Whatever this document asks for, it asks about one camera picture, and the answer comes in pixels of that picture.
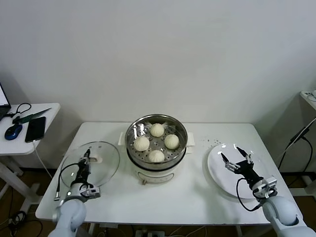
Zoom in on stainless steel steamer basket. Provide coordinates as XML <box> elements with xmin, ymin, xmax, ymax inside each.
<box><xmin>119</xmin><ymin>113</ymin><xmax>196</xmax><ymax>165</ymax></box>

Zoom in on black laptop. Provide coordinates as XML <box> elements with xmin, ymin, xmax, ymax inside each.
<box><xmin>0</xmin><ymin>81</ymin><xmax>12</xmax><ymax>121</ymax></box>

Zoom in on black floor cables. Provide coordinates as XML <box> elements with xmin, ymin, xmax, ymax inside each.
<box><xmin>8</xmin><ymin>209</ymin><xmax>45</xmax><ymax>237</ymax></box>

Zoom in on glass lid with cream handle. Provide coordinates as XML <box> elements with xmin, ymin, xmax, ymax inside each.
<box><xmin>60</xmin><ymin>141</ymin><xmax>121</xmax><ymax>188</ymax></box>

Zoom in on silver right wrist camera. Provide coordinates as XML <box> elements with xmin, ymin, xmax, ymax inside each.
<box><xmin>251</xmin><ymin>175</ymin><xmax>277</xmax><ymax>199</ymax></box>

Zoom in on black hanging cable with adapter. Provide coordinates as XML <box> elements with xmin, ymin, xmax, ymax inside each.
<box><xmin>278</xmin><ymin>123</ymin><xmax>313</xmax><ymax>173</ymax></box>

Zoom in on black smartphone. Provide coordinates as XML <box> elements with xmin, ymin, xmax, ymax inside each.
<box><xmin>25</xmin><ymin>116</ymin><xmax>47</xmax><ymax>143</ymax></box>

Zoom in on white round plate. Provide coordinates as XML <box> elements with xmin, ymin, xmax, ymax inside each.
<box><xmin>206</xmin><ymin>143</ymin><xmax>270</xmax><ymax>199</ymax></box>

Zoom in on green knife with black lanyard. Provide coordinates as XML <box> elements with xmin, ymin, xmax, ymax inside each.
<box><xmin>7</xmin><ymin>102</ymin><xmax>52</xmax><ymax>124</ymax></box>

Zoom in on white steamed baozi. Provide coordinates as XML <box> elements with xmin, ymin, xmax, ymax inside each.
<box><xmin>150</xmin><ymin>123</ymin><xmax>165</xmax><ymax>137</ymax></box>
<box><xmin>134</xmin><ymin>137</ymin><xmax>150</xmax><ymax>152</ymax></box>
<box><xmin>164</xmin><ymin>134</ymin><xmax>180</xmax><ymax>150</ymax></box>
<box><xmin>148</xmin><ymin>150</ymin><xmax>165</xmax><ymax>163</ymax></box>

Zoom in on white floor power strip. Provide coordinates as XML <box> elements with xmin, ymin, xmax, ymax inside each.
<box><xmin>135</xmin><ymin>229</ymin><xmax>165</xmax><ymax>237</ymax></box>

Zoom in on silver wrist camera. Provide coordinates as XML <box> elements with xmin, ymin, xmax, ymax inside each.
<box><xmin>251</xmin><ymin>175</ymin><xmax>277</xmax><ymax>199</ymax></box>
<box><xmin>80</xmin><ymin>184</ymin><xmax>101</xmax><ymax>198</ymax></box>

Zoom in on blue computer mouse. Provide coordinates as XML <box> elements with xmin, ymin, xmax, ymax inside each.
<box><xmin>4</xmin><ymin>123</ymin><xmax>23</xmax><ymax>141</ymax></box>

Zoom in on white side table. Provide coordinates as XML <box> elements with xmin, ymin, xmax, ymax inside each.
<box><xmin>0</xmin><ymin>103</ymin><xmax>61</xmax><ymax>207</ymax></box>

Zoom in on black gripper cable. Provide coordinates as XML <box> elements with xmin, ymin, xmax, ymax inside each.
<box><xmin>236</xmin><ymin>178</ymin><xmax>263</xmax><ymax>212</ymax></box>
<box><xmin>54</xmin><ymin>161</ymin><xmax>83</xmax><ymax>202</ymax></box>

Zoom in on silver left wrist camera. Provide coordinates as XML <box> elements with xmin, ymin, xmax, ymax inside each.
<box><xmin>80</xmin><ymin>184</ymin><xmax>101</xmax><ymax>198</ymax></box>

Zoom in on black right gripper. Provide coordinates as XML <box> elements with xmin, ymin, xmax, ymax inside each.
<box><xmin>220</xmin><ymin>146</ymin><xmax>264</xmax><ymax>190</ymax></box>

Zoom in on white charging cable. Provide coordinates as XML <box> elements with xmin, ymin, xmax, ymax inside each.
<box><xmin>32</xmin><ymin>139</ymin><xmax>54</xmax><ymax>179</ymax></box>

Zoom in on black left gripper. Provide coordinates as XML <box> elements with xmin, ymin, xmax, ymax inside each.
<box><xmin>73</xmin><ymin>148</ymin><xmax>92</xmax><ymax>185</ymax></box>

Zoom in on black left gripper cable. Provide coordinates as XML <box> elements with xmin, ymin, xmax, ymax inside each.
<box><xmin>54</xmin><ymin>161</ymin><xmax>83</xmax><ymax>202</ymax></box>

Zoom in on white side shelf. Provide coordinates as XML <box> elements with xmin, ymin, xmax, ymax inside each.
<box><xmin>300</xmin><ymin>90</ymin><xmax>316</xmax><ymax>111</ymax></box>

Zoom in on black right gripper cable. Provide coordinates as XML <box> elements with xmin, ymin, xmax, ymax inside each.
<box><xmin>236</xmin><ymin>178</ymin><xmax>263</xmax><ymax>212</ymax></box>

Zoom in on white electric cooker base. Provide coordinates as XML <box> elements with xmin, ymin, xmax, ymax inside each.
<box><xmin>126</xmin><ymin>145</ymin><xmax>195</xmax><ymax>186</ymax></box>

